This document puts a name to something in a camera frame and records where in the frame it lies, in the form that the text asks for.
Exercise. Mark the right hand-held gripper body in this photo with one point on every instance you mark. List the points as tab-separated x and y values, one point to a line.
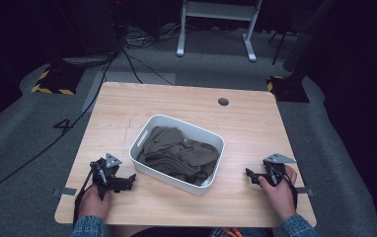
273	171

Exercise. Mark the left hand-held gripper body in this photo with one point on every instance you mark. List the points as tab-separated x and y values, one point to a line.
103	174

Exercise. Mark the person's right hand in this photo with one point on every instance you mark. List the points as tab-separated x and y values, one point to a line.
280	196

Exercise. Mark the person's left hand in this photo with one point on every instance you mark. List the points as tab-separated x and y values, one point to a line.
92	204

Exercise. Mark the grey tape strip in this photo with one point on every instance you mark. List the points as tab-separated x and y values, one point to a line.
305	191
65	191

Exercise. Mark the person's blue jeans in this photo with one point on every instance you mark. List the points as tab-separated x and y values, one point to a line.
252	232

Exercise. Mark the olive green cloth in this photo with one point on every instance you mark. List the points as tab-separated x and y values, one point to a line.
176	153

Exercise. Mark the white plastic basket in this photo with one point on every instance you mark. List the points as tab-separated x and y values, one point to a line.
189	130

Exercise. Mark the black yellow striped base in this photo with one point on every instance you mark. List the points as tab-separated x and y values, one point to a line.
288	89
58	80

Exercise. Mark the black pole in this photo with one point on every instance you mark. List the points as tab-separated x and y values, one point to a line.
308	39

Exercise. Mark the white metal stand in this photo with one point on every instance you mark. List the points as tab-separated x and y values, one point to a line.
219	10

